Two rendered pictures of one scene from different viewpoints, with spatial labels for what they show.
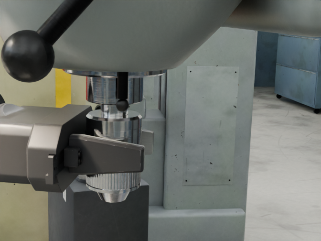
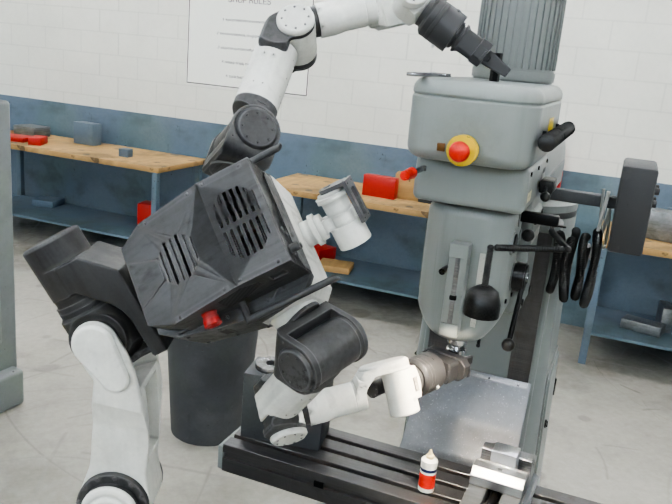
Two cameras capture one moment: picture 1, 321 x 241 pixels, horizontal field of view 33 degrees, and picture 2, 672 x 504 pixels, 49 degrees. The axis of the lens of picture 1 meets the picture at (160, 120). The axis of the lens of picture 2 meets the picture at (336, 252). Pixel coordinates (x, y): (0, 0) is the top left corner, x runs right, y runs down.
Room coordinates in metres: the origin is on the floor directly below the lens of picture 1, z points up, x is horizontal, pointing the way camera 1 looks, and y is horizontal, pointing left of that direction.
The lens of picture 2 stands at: (-0.18, 1.59, 1.92)
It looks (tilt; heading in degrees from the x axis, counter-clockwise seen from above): 15 degrees down; 302
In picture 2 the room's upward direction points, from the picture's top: 5 degrees clockwise
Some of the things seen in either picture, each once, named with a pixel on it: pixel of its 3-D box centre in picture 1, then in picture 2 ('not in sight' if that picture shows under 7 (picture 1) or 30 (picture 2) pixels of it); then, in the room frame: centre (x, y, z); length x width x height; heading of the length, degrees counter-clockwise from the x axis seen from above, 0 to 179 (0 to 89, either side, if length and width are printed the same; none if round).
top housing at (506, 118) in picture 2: not in sight; (489, 118); (0.45, 0.02, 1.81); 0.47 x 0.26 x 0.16; 102
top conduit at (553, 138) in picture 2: not in sight; (557, 134); (0.31, -0.02, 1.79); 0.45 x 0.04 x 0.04; 102
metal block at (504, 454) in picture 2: not in sight; (504, 460); (0.30, 0.01, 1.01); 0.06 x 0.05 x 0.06; 10
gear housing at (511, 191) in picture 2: not in sight; (484, 174); (0.45, 0.00, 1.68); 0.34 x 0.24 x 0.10; 102
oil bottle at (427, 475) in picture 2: not in sight; (428, 469); (0.45, 0.09, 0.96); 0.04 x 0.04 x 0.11
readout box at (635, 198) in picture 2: not in sight; (635, 205); (0.18, -0.32, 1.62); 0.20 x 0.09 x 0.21; 102
